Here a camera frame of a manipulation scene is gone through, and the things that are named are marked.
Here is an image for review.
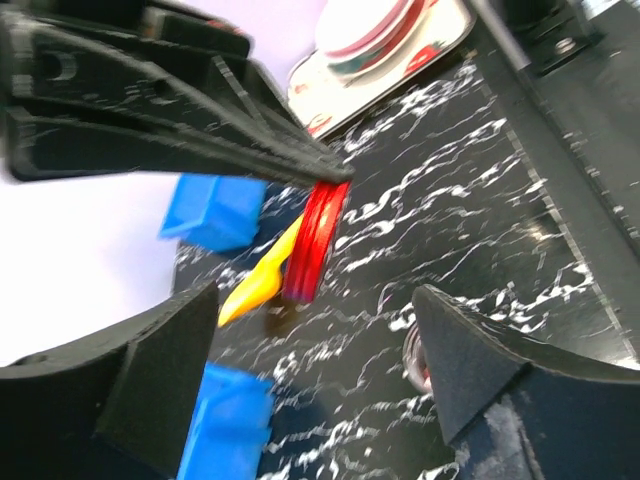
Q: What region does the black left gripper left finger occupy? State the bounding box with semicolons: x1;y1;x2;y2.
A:
1;282;218;479

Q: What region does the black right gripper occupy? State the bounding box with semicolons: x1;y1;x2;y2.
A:
1;1;250;182

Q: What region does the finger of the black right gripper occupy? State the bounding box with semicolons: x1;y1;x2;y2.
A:
149;54;354;187

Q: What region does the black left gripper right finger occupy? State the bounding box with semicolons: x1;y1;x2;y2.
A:
412;285;639;479

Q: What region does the clear plastic jar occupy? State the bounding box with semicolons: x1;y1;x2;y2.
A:
402;325;433;395

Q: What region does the red jar lid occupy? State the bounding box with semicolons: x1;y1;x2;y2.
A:
282;182;350;304

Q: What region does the blue bin with star candies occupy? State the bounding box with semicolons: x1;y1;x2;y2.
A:
177;362;275;480

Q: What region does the yellow plastic scoop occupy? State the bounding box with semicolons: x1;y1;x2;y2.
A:
218;215;304;327

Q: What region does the blue bin with flower candies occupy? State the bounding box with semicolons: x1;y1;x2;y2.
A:
159;174;268;253

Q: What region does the strawberry print tray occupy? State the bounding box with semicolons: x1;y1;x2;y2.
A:
287;0;475;137

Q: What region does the red plate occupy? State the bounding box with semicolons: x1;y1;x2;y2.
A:
315;1;438;61

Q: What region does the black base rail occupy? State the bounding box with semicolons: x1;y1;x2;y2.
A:
464;0;640;371

